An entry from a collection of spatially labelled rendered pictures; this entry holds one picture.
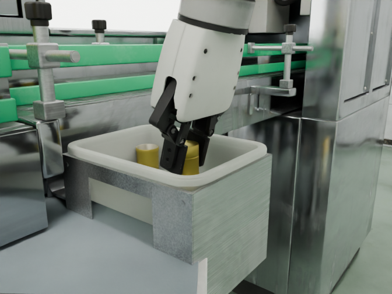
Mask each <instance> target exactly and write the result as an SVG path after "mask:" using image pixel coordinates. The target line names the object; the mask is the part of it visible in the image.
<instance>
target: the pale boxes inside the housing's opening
mask: <svg viewBox="0 0 392 294"><path fill-rule="evenodd" d="M310 2H311V0H301V6H300V15H301V16H310ZM289 8H290V5H287V6H281V5H278V4H277V3H276V2H275V0H255V6H254V10H253V14H252V17H251V22H250V25H249V28H248V33H259V34H285V33H286V32H284V25H288V24H289Z"/></svg>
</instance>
